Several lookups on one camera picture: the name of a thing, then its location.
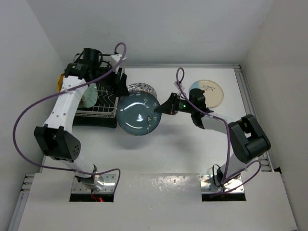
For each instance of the yellow plate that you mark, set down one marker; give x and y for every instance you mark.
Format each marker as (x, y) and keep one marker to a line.
(60, 82)

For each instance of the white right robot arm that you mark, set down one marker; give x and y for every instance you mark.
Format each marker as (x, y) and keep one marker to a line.
(246, 139)

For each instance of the cream and blue plate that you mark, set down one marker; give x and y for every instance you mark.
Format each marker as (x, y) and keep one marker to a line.
(213, 92)

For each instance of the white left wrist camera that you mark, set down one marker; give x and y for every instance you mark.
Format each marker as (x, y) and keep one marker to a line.
(114, 59)

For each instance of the dark teal blossom plate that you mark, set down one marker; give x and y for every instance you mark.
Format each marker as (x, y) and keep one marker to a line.
(135, 113)

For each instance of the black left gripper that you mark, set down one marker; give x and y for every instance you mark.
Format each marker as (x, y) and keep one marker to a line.
(121, 88)

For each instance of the metal wire dish rack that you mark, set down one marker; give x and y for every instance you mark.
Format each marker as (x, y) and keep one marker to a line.
(112, 80)

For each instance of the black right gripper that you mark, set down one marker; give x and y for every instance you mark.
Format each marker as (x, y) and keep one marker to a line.
(167, 109)

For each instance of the black drip tray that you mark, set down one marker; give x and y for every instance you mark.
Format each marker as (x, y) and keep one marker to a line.
(96, 121)

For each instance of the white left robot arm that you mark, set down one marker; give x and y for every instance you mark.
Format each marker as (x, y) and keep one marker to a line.
(54, 137)

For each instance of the mint green flower plate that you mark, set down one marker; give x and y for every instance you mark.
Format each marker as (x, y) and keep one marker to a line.
(90, 97)

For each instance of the blue floral rim plate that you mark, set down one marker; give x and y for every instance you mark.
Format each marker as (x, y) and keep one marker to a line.
(139, 86)

